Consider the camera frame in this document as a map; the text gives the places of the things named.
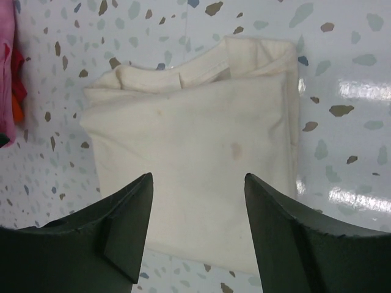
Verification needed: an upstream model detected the pink folded t shirt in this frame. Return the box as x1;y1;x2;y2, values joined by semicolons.
1;0;16;141

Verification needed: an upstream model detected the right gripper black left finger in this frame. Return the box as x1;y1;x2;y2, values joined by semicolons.
1;173;153;292

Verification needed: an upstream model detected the red folded t shirt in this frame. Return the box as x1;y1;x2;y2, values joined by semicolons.
11;47;27;104

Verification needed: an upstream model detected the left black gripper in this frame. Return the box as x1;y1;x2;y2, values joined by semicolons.
0;133;10;148

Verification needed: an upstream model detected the cream t shirt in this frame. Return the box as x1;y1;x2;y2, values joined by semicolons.
80;37;300;275

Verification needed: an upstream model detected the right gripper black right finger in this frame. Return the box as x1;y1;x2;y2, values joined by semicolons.
244;173;390;292

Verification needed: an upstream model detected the orange folded t shirt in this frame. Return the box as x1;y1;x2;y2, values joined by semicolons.
12;95;24;124

